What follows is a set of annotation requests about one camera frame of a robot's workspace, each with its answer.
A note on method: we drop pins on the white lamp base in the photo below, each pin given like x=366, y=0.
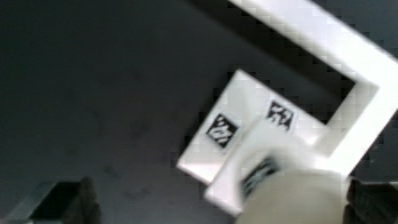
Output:
x=254, y=140

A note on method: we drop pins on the white U-shaped fence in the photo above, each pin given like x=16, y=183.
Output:
x=348, y=52

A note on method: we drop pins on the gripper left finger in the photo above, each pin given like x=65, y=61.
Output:
x=60, y=203

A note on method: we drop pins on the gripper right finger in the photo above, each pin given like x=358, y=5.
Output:
x=371, y=207

